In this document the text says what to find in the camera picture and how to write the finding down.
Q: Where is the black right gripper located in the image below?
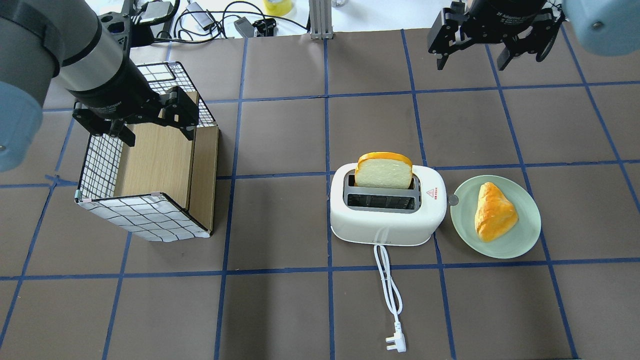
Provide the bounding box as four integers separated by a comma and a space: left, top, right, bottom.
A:
427, 0, 566, 71

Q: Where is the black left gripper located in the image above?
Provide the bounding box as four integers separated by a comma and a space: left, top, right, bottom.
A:
71, 75, 200, 147

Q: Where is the white toaster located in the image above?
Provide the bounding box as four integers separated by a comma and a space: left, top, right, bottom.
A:
329, 162, 448, 247

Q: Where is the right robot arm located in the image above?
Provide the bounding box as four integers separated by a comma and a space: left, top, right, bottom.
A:
427, 0, 640, 71

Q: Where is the toast slice in toaster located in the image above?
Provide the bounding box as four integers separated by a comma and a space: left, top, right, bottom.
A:
354, 152, 413, 190

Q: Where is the black power adapter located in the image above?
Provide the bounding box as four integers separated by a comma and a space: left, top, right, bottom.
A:
233, 17, 260, 38

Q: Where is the yellow tape roll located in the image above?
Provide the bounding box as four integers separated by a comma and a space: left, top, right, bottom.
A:
263, 0, 294, 18

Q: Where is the green plate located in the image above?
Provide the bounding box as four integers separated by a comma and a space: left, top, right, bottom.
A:
450, 175, 542, 259

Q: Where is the golden triangular bread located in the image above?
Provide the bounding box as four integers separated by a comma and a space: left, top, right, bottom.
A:
474, 182, 519, 243

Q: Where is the wire basket with wood shelf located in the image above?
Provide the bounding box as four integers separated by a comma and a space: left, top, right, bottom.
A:
74, 61, 220, 242

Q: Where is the aluminium frame post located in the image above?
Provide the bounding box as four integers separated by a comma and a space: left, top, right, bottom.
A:
308, 0, 334, 40

